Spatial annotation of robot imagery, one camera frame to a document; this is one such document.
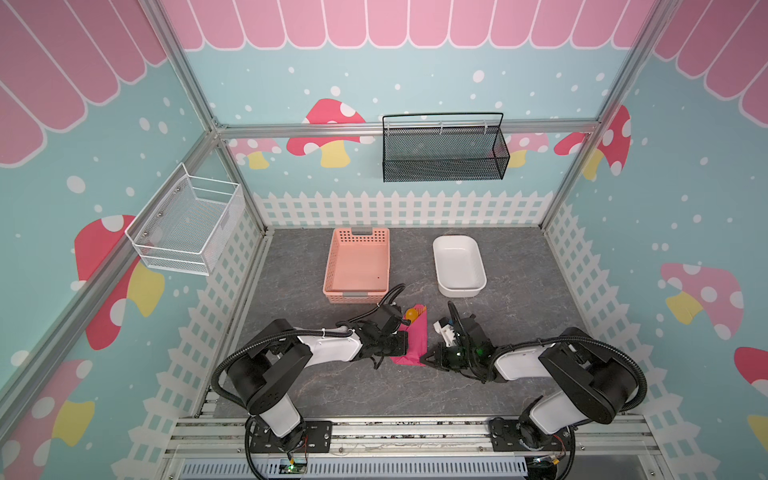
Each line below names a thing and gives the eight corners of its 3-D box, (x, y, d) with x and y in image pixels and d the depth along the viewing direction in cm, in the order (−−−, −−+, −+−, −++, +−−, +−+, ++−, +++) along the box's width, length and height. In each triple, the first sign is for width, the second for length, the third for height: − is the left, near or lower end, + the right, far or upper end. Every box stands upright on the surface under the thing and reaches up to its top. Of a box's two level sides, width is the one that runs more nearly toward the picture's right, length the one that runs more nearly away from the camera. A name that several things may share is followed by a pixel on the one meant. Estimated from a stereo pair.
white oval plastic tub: (436, 299, 102) (438, 288, 97) (430, 246, 117) (432, 235, 112) (485, 298, 102) (490, 288, 97) (473, 246, 117) (477, 235, 112)
